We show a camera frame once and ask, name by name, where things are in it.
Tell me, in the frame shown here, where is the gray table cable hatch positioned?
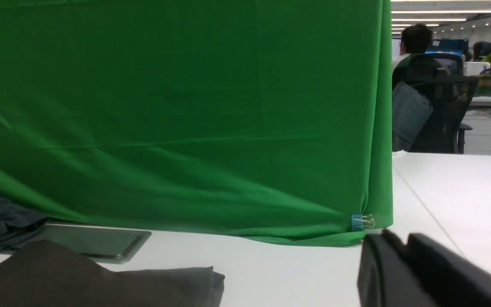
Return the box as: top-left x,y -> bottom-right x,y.
2,224 -> 151,264

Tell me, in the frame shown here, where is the dark gray long-sleeve shirt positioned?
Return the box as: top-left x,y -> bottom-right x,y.
0,241 -> 225,307

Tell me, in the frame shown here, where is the black mesh office chair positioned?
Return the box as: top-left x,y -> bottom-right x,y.
401,53 -> 479,155

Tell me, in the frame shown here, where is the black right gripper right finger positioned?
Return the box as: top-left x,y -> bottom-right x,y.
407,233 -> 491,307

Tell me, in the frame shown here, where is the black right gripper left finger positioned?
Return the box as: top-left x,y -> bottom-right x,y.
357,232 -> 437,307

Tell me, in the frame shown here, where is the gray jacket on chair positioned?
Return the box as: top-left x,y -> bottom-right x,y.
392,82 -> 433,152

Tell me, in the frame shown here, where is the seated person dark hair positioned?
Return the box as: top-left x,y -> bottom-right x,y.
392,23 -> 442,89

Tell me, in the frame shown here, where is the white drawer cabinet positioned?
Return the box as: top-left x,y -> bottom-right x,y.
462,110 -> 491,156

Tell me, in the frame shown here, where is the blue binder clip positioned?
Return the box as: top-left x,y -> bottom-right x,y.
350,214 -> 375,232

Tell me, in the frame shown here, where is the green backdrop cloth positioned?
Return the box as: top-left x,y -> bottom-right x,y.
0,0 -> 393,246

